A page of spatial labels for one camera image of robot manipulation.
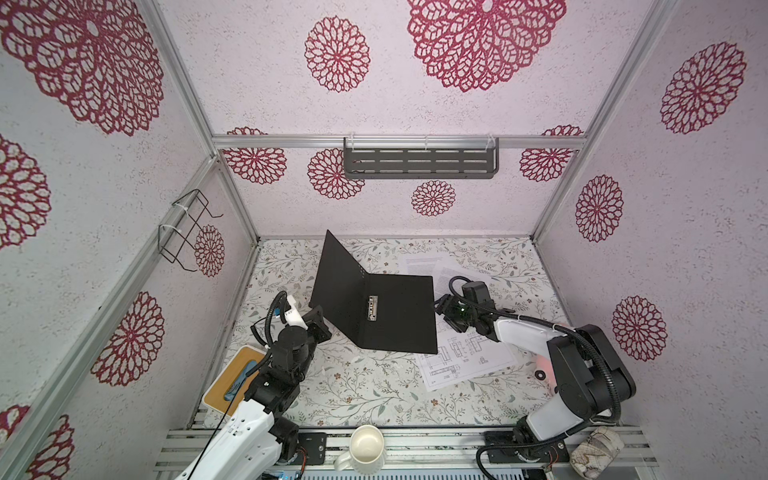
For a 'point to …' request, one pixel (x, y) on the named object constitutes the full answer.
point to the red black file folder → (374, 310)
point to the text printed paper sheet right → (443, 270)
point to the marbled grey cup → (591, 455)
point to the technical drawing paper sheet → (462, 356)
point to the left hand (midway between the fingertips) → (322, 312)
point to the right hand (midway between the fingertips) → (435, 305)
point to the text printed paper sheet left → (423, 265)
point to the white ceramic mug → (366, 451)
